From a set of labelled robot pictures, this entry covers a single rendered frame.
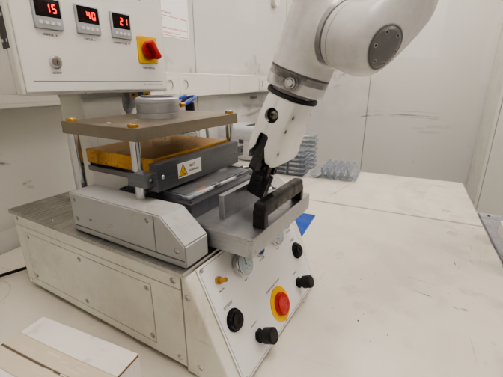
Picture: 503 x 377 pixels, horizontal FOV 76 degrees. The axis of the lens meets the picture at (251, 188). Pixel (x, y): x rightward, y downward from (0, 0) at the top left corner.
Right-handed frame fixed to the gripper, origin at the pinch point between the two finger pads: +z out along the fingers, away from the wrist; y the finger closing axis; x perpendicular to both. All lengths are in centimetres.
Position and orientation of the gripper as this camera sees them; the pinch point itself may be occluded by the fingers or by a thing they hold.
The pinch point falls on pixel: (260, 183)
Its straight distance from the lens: 53.2
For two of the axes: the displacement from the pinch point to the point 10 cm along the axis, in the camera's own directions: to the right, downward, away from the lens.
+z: -3.0, 8.4, 4.6
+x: -8.1, -4.7, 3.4
